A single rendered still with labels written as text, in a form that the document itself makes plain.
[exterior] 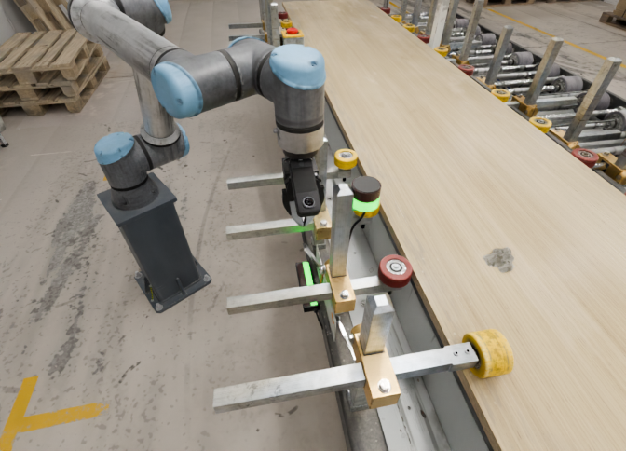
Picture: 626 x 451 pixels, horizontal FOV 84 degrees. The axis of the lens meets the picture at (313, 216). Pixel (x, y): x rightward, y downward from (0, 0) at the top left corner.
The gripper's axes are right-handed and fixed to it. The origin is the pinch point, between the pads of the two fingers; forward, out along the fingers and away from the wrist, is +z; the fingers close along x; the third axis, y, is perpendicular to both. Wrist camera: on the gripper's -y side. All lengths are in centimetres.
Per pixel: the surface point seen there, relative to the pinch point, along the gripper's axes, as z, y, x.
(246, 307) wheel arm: 16.0, -9.3, 15.6
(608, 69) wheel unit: -11, 46, -115
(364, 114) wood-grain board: 11, 71, -37
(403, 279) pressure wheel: 10.3, -11.7, -21.6
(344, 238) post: 0.3, -5.6, -8.1
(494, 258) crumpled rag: 9.3, -10.5, -45.1
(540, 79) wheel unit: 3, 74, -116
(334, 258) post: 6.9, -5.6, -6.3
